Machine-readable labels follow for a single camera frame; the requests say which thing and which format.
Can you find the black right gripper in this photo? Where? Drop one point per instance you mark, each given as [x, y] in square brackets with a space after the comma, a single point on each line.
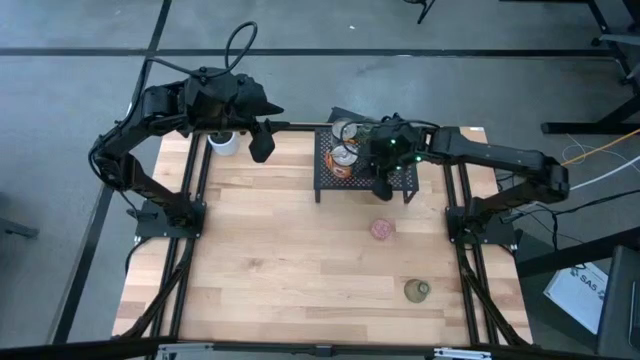
[397, 147]

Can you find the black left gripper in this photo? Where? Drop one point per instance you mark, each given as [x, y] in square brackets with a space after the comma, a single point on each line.
[245, 100]

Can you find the pink patterned candle tin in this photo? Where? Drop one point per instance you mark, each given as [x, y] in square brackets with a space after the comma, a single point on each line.
[382, 229]

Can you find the glass jar candle orange tag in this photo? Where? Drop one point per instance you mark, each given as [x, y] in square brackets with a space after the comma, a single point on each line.
[342, 157]
[344, 129]

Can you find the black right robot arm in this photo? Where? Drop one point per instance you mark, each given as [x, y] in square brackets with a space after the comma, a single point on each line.
[500, 157]

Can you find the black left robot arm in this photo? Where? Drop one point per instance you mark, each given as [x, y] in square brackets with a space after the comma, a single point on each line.
[140, 117]

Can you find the snake plant in white pot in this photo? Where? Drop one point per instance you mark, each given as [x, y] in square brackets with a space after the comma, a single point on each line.
[225, 145]

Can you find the black mesh riser shelf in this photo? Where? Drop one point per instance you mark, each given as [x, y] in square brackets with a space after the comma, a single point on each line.
[330, 182]

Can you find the white printed paper sheet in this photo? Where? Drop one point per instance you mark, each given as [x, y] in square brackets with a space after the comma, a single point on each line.
[575, 295]

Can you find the black equipment case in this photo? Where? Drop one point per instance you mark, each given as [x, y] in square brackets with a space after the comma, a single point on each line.
[620, 310]

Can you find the office chair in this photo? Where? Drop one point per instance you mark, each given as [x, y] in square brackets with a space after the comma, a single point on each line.
[617, 40]

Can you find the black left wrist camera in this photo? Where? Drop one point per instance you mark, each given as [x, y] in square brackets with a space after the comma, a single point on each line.
[272, 108]

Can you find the black aluminium table frame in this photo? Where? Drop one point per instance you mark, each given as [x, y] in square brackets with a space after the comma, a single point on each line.
[464, 300]

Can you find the black desk frame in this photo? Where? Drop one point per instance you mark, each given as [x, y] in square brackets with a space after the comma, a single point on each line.
[575, 128]

